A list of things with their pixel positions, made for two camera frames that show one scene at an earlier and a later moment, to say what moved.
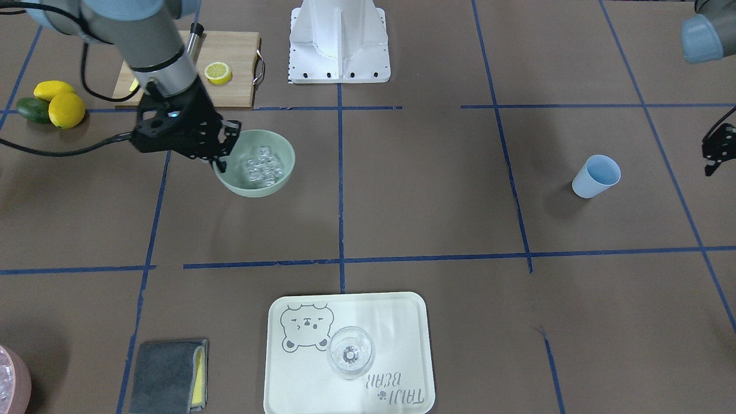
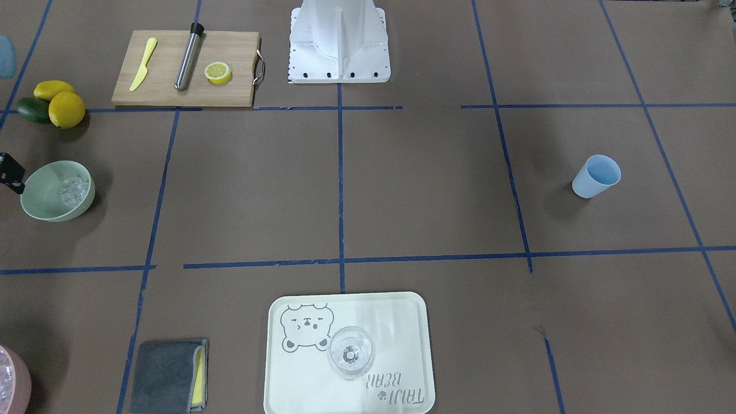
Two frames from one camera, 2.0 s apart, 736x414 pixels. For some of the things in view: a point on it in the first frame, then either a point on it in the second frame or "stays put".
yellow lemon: x=66 y=110 stays put
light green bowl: x=261 y=161 -> x=61 y=191
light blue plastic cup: x=599 y=173 stays put
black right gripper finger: x=232 y=130 -> x=12 y=174
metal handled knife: x=196 y=40 stays put
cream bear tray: x=349 y=353 stays put
